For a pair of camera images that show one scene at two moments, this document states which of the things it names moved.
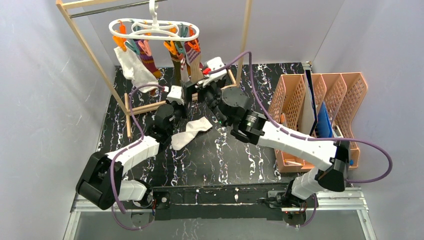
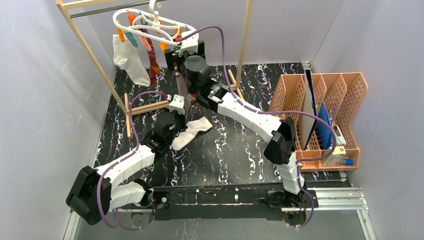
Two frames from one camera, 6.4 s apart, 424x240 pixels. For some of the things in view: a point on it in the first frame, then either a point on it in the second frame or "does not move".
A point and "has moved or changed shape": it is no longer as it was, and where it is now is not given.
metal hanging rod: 76,15 does not move
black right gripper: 193,88 -> 185,55
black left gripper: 182,106 -> 180,122
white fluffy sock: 179,140 does not move
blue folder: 323,127 does not move
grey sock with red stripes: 184,75 has moved or changed shape
